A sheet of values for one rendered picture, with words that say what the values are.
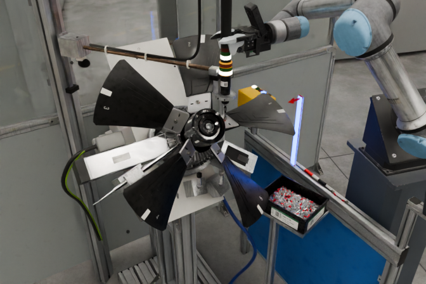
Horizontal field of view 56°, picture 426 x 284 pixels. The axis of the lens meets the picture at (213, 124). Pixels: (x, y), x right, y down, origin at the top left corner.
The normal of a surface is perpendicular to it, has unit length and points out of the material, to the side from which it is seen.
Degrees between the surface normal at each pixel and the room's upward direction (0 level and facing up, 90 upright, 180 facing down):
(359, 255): 90
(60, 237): 90
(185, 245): 90
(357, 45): 108
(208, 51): 40
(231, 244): 0
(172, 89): 50
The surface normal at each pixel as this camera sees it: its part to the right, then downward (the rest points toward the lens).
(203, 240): 0.00, -0.86
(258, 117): 0.22, -0.79
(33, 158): 0.52, 0.44
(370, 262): -0.86, 0.27
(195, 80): -0.40, -0.26
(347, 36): -0.75, 0.57
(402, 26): 0.24, 0.50
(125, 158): 0.39, -0.22
